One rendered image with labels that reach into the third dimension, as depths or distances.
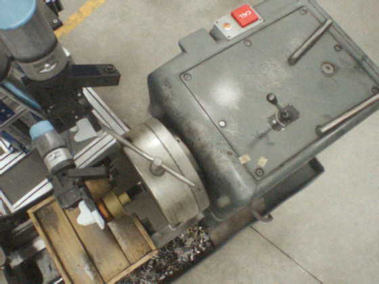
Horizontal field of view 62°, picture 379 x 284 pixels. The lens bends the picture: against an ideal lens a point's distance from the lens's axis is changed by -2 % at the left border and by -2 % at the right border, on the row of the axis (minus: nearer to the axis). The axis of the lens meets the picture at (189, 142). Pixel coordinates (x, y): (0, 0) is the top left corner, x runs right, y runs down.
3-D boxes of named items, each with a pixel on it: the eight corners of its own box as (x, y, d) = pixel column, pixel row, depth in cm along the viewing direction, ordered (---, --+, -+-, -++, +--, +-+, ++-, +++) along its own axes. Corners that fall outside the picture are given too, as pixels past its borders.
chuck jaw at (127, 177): (145, 168, 95) (128, 137, 88) (151, 176, 91) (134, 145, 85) (112, 188, 93) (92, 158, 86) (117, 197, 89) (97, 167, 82)
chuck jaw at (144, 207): (156, 184, 92) (180, 219, 87) (158, 190, 96) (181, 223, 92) (123, 206, 89) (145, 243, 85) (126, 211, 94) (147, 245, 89)
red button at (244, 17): (245, 7, 97) (246, 3, 95) (257, 21, 95) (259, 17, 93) (229, 16, 95) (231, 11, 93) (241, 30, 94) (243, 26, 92)
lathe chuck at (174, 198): (142, 138, 114) (139, 107, 84) (192, 214, 110) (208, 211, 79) (120, 151, 112) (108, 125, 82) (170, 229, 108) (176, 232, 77)
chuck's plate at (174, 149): (151, 133, 115) (150, 101, 84) (200, 208, 110) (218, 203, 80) (142, 138, 114) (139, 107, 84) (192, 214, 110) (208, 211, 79)
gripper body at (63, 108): (49, 114, 66) (17, 70, 56) (86, 94, 68) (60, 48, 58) (61, 137, 62) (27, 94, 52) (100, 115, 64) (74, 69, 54)
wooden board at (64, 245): (105, 166, 118) (103, 163, 114) (159, 251, 109) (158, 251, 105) (31, 211, 111) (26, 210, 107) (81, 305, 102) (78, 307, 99)
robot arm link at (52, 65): (50, 28, 55) (65, 49, 50) (62, 49, 58) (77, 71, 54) (9, 48, 53) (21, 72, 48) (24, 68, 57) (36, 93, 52)
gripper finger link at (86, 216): (87, 238, 87) (72, 209, 89) (107, 226, 88) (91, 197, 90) (84, 237, 84) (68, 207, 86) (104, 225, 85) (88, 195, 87)
